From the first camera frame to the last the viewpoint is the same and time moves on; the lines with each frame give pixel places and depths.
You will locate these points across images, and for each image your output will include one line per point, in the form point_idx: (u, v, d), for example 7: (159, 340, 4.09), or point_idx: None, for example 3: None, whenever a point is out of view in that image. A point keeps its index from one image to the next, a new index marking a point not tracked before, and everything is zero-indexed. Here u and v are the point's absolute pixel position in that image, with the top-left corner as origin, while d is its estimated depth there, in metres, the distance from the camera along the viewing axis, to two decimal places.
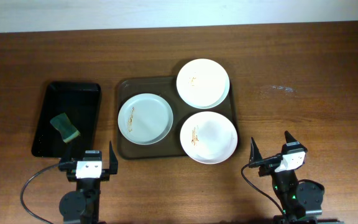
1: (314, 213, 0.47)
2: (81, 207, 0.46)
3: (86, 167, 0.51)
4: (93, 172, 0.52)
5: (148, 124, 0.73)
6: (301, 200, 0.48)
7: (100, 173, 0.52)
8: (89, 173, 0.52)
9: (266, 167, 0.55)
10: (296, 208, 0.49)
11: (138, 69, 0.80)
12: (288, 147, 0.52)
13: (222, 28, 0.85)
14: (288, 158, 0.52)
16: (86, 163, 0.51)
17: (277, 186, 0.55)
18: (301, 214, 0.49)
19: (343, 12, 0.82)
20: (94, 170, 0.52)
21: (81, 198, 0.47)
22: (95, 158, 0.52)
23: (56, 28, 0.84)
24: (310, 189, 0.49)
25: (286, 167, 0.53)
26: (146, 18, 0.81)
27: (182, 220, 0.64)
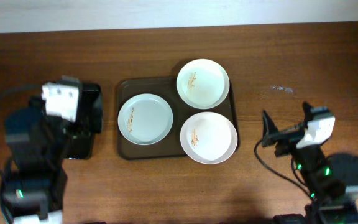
1: (357, 190, 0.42)
2: (35, 117, 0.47)
3: (59, 93, 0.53)
4: (67, 99, 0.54)
5: (148, 124, 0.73)
6: (337, 175, 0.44)
7: (74, 101, 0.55)
8: (60, 98, 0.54)
9: (286, 142, 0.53)
10: (332, 185, 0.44)
11: (138, 70, 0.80)
12: (314, 113, 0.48)
13: (222, 28, 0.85)
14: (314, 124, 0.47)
16: (59, 88, 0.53)
17: (304, 165, 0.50)
18: (340, 193, 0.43)
19: (343, 13, 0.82)
20: (68, 98, 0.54)
21: (36, 113, 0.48)
22: (71, 86, 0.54)
23: (55, 29, 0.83)
24: (347, 162, 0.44)
25: (313, 137, 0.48)
26: (146, 18, 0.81)
27: (182, 221, 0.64)
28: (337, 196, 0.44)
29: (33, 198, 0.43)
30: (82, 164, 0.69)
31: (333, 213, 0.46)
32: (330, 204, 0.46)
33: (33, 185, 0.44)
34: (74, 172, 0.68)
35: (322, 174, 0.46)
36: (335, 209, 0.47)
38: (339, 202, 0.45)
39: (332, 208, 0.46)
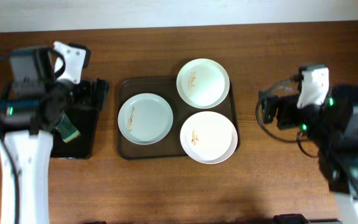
1: None
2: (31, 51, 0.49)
3: (68, 50, 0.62)
4: (73, 56, 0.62)
5: (148, 124, 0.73)
6: (345, 100, 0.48)
7: (80, 60, 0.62)
8: (69, 56, 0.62)
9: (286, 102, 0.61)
10: (344, 115, 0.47)
11: (138, 69, 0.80)
12: (307, 66, 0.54)
13: (222, 28, 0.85)
14: (309, 79, 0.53)
16: (68, 48, 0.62)
17: (306, 121, 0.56)
18: (351, 116, 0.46)
19: (344, 12, 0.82)
20: (74, 56, 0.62)
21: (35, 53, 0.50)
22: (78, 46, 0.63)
23: (55, 28, 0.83)
24: (351, 89, 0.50)
25: (307, 83, 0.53)
26: (146, 18, 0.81)
27: (182, 220, 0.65)
28: (348, 124, 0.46)
29: (23, 121, 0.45)
30: (82, 163, 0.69)
31: (351, 151, 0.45)
32: (345, 135, 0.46)
33: (22, 106, 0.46)
34: (74, 172, 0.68)
35: (328, 109, 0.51)
36: (351, 147, 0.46)
38: (351, 134, 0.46)
39: (350, 144, 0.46)
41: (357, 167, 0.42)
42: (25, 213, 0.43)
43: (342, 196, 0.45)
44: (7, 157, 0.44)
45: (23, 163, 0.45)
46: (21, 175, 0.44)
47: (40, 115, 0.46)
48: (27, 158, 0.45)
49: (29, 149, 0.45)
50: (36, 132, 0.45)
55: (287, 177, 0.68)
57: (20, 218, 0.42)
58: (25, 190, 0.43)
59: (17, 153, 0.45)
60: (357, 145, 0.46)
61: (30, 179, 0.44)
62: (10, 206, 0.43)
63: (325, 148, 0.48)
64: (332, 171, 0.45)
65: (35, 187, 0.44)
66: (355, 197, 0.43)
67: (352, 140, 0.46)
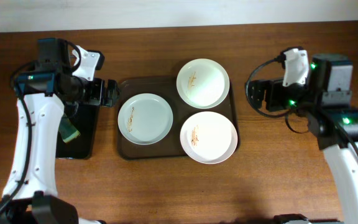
1: (344, 69, 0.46)
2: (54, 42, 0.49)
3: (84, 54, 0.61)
4: (89, 60, 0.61)
5: (148, 124, 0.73)
6: (323, 60, 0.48)
7: (95, 63, 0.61)
8: (85, 60, 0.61)
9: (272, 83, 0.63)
10: (324, 75, 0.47)
11: (138, 69, 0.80)
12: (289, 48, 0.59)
13: (222, 28, 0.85)
14: (294, 55, 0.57)
16: (85, 51, 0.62)
17: (297, 96, 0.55)
18: (330, 72, 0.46)
19: (344, 12, 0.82)
20: (91, 59, 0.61)
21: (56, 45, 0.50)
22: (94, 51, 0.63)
23: (55, 28, 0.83)
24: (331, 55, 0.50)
25: (287, 61, 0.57)
26: (145, 18, 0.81)
27: (182, 221, 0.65)
28: (330, 82, 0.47)
29: (38, 90, 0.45)
30: (82, 163, 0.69)
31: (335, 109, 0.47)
32: (327, 93, 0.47)
33: (40, 75, 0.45)
34: (74, 172, 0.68)
35: (313, 75, 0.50)
36: (335, 106, 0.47)
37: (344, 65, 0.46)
38: (332, 91, 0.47)
39: (334, 104, 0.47)
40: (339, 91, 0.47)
41: (342, 118, 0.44)
42: (36, 162, 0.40)
43: (330, 149, 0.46)
44: (24, 109, 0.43)
45: (40, 115, 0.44)
46: (35, 126, 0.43)
47: (56, 87, 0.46)
48: (42, 111, 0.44)
49: (43, 104, 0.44)
50: (51, 94, 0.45)
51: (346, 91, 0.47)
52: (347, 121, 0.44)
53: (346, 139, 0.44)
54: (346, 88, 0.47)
55: (287, 177, 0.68)
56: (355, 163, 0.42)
57: (31, 168, 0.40)
58: (38, 141, 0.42)
59: (33, 107, 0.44)
60: (340, 103, 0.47)
61: (43, 132, 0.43)
62: (21, 157, 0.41)
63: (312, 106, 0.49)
64: (319, 125, 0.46)
65: (48, 137, 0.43)
66: (341, 146, 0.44)
67: (336, 98, 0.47)
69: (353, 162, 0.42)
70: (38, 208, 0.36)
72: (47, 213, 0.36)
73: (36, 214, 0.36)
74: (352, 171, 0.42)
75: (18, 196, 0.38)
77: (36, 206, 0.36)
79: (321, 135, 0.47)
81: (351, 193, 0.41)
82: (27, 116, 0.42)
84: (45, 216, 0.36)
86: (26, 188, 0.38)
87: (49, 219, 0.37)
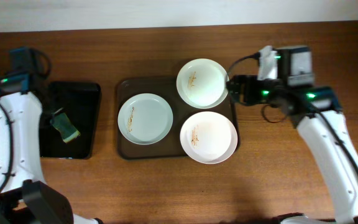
1: (301, 55, 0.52)
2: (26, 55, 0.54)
3: None
4: None
5: (148, 124, 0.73)
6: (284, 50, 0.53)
7: None
8: None
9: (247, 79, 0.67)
10: (286, 62, 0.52)
11: (138, 69, 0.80)
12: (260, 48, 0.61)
13: (222, 28, 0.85)
14: (266, 51, 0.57)
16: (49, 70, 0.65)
17: (268, 88, 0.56)
18: (291, 60, 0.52)
19: (344, 12, 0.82)
20: None
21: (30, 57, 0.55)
22: None
23: (55, 28, 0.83)
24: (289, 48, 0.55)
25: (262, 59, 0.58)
26: (146, 18, 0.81)
27: (182, 221, 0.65)
28: (293, 66, 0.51)
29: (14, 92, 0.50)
30: (82, 163, 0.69)
31: (299, 88, 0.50)
32: (292, 77, 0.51)
33: (14, 77, 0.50)
34: (74, 172, 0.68)
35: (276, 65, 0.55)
36: (301, 87, 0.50)
37: (302, 52, 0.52)
38: (296, 73, 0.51)
39: (301, 84, 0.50)
40: (301, 74, 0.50)
41: (307, 94, 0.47)
42: (22, 155, 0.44)
43: (301, 125, 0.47)
44: (2, 111, 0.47)
45: (18, 113, 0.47)
46: (14, 123, 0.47)
47: (31, 86, 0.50)
48: (20, 109, 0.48)
49: (20, 101, 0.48)
50: (26, 92, 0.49)
51: (309, 73, 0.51)
52: (312, 96, 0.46)
53: (313, 110, 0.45)
54: (307, 71, 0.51)
55: (287, 177, 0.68)
56: (324, 128, 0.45)
57: (16, 161, 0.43)
58: (21, 136, 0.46)
59: (11, 107, 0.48)
60: (304, 83, 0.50)
61: (24, 128, 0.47)
62: (5, 154, 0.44)
63: (281, 89, 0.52)
64: (288, 104, 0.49)
65: (29, 132, 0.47)
66: (310, 117, 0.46)
67: (301, 78, 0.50)
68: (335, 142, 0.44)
69: (322, 128, 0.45)
70: (29, 196, 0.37)
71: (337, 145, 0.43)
72: (38, 200, 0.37)
73: (28, 201, 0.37)
74: (323, 137, 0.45)
75: (7, 189, 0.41)
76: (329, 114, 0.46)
77: (27, 194, 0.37)
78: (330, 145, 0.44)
79: (291, 114, 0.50)
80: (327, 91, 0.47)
81: (327, 157, 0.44)
82: (6, 115, 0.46)
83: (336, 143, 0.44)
84: (36, 202, 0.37)
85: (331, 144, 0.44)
86: (14, 179, 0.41)
87: (41, 205, 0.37)
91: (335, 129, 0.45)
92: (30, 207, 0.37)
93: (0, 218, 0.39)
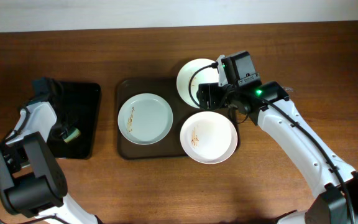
1: (243, 58, 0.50)
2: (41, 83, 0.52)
3: None
4: None
5: (148, 124, 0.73)
6: (227, 59, 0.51)
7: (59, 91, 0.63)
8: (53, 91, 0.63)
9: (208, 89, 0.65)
10: (231, 69, 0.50)
11: (138, 69, 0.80)
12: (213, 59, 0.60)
13: (222, 28, 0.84)
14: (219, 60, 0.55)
16: None
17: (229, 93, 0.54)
18: (234, 65, 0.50)
19: (343, 12, 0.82)
20: None
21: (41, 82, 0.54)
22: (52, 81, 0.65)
23: (54, 28, 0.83)
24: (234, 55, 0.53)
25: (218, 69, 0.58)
26: (146, 17, 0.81)
27: (182, 221, 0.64)
28: (238, 70, 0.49)
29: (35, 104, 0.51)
30: (82, 163, 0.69)
31: (249, 88, 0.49)
32: (240, 79, 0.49)
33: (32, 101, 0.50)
34: (74, 172, 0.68)
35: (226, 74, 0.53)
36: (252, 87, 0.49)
37: (243, 56, 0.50)
38: (243, 75, 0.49)
39: (250, 86, 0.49)
40: (247, 76, 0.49)
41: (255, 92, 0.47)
42: (32, 127, 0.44)
43: (261, 120, 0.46)
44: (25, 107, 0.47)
45: (36, 109, 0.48)
46: (32, 113, 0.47)
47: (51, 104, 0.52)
48: (38, 107, 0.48)
49: (37, 104, 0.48)
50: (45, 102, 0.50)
51: (254, 73, 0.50)
52: (260, 92, 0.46)
53: (265, 102, 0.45)
54: (253, 71, 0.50)
55: (287, 177, 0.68)
56: (278, 115, 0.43)
57: (27, 128, 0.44)
58: (35, 122, 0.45)
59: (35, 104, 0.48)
60: (253, 83, 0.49)
61: (39, 117, 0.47)
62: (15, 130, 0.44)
63: (235, 91, 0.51)
64: (243, 105, 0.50)
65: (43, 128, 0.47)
66: (263, 109, 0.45)
67: (248, 79, 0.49)
68: (291, 124, 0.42)
69: (276, 115, 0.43)
70: (29, 144, 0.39)
71: (294, 127, 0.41)
72: (37, 148, 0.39)
73: (27, 150, 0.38)
74: (279, 123, 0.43)
75: (13, 140, 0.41)
76: (280, 103, 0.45)
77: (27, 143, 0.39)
78: (286, 128, 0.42)
79: (250, 112, 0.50)
80: (274, 86, 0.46)
81: (288, 140, 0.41)
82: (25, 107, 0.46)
83: (292, 126, 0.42)
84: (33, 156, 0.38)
85: (288, 127, 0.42)
86: (20, 136, 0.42)
87: (38, 155, 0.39)
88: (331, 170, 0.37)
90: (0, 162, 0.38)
91: (289, 114, 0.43)
92: (28, 157, 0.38)
93: (2, 165, 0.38)
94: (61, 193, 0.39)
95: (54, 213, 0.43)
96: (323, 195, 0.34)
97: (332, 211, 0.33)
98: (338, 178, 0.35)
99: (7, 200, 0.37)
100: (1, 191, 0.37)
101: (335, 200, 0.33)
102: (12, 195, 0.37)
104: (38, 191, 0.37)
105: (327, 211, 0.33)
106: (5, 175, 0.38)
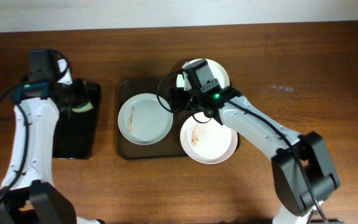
1: (202, 67, 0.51)
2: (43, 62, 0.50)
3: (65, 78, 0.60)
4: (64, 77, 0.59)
5: (148, 124, 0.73)
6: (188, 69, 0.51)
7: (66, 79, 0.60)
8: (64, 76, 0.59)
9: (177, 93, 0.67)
10: (192, 78, 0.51)
11: (138, 70, 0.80)
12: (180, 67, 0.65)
13: (222, 28, 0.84)
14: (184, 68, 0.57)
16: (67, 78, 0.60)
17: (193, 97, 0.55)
18: (194, 74, 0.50)
19: (343, 12, 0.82)
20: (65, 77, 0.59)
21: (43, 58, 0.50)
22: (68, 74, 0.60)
23: (54, 28, 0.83)
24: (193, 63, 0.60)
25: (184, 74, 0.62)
26: (146, 17, 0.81)
27: (182, 221, 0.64)
28: (200, 78, 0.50)
29: (32, 97, 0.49)
30: (82, 163, 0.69)
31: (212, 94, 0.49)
32: (203, 87, 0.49)
33: (34, 85, 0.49)
34: (74, 172, 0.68)
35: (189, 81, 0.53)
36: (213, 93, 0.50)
37: (202, 65, 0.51)
38: (204, 82, 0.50)
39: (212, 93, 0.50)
40: (208, 83, 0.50)
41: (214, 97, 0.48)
42: (35, 155, 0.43)
43: (222, 117, 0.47)
44: (21, 112, 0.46)
45: (36, 116, 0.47)
46: (32, 124, 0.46)
47: (51, 93, 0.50)
48: (38, 112, 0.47)
49: (40, 106, 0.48)
50: (46, 98, 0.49)
51: (214, 79, 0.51)
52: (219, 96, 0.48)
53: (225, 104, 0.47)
54: (212, 78, 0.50)
55: None
56: (232, 107, 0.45)
57: (28, 161, 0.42)
58: (38, 140, 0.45)
59: (30, 110, 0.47)
60: (214, 88, 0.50)
61: (40, 130, 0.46)
62: (18, 154, 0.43)
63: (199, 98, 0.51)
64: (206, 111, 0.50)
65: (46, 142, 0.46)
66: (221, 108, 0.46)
67: (210, 86, 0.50)
68: (243, 112, 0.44)
69: (231, 108, 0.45)
70: (36, 196, 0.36)
71: (247, 114, 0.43)
72: (45, 201, 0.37)
73: (35, 202, 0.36)
74: (234, 114, 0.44)
75: (17, 187, 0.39)
76: (236, 99, 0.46)
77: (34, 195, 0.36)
78: (240, 116, 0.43)
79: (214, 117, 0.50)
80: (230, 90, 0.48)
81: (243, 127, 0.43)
82: (25, 116, 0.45)
83: (244, 112, 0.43)
84: (41, 206, 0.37)
85: (240, 115, 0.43)
86: (25, 176, 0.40)
87: (46, 208, 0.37)
88: (279, 137, 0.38)
90: (2, 214, 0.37)
91: (240, 104, 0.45)
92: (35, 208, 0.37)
93: (5, 216, 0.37)
94: None
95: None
96: (275, 157, 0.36)
97: (283, 169, 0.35)
98: (286, 142, 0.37)
99: None
100: None
101: (286, 160, 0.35)
102: None
104: None
105: (281, 172, 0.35)
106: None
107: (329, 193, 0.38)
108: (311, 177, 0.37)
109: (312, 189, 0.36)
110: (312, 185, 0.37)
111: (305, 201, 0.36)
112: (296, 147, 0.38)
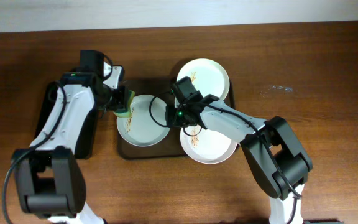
1: (184, 81, 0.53)
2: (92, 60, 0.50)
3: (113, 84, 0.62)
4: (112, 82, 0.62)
5: (146, 126, 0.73)
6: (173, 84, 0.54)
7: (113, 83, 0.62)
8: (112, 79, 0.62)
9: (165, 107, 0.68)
10: (176, 92, 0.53)
11: (138, 69, 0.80)
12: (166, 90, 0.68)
13: (222, 28, 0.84)
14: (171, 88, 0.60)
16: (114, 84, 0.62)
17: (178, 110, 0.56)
18: (177, 88, 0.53)
19: (344, 12, 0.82)
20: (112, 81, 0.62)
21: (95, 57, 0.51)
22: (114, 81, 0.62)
23: (54, 28, 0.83)
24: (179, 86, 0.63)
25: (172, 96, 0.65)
26: (146, 17, 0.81)
27: (182, 221, 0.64)
28: (182, 90, 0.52)
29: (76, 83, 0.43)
30: (82, 164, 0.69)
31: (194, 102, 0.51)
32: (186, 98, 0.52)
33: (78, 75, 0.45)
34: None
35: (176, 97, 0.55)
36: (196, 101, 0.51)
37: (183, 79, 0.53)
38: (187, 94, 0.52)
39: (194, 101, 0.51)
40: (191, 94, 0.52)
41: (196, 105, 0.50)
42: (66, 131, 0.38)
43: (204, 120, 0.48)
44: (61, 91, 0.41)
45: (74, 97, 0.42)
46: (69, 104, 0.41)
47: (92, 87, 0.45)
48: (76, 94, 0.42)
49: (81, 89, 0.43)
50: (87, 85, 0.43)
51: (197, 91, 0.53)
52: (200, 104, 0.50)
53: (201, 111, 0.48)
54: (194, 89, 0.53)
55: None
56: (207, 111, 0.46)
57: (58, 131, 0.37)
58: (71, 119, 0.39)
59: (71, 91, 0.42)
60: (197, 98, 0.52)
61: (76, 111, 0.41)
62: (49, 126, 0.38)
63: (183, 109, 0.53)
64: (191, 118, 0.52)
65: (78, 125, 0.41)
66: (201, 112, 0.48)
67: (192, 96, 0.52)
68: (219, 111, 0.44)
69: (207, 110, 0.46)
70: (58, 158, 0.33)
71: (222, 113, 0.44)
72: (66, 169, 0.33)
73: (55, 165, 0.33)
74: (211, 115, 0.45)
75: (41, 149, 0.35)
76: (214, 103, 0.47)
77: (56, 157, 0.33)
78: (216, 114, 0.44)
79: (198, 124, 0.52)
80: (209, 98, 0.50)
81: (219, 124, 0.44)
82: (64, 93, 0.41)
83: (220, 112, 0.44)
84: (61, 170, 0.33)
85: (216, 115, 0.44)
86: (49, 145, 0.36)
87: (64, 173, 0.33)
88: (248, 126, 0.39)
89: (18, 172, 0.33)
90: (25, 170, 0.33)
91: (216, 105, 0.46)
92: (55, 175, 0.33)
93: (27, 173, 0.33)
94: (77, 208, 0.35)
95: (64, 219, 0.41)
96: (243, 142, 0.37)
97: (251, 152, 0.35)
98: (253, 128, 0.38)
99: (25, 203, 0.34)
100: (21, 195, 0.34)
101: (253, 144, 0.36)
102: (32, 200, 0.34)
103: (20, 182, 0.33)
104: (59, 203, 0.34)
105: (250, 155, 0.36)
106: (27, 183, 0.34)
107: (304, 175, 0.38)
108: (283, 160, 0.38)
109: (283, 173, 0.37)
110: (284, 168, 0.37)
111: (279, 184, 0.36)
112: (263, 132, 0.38)
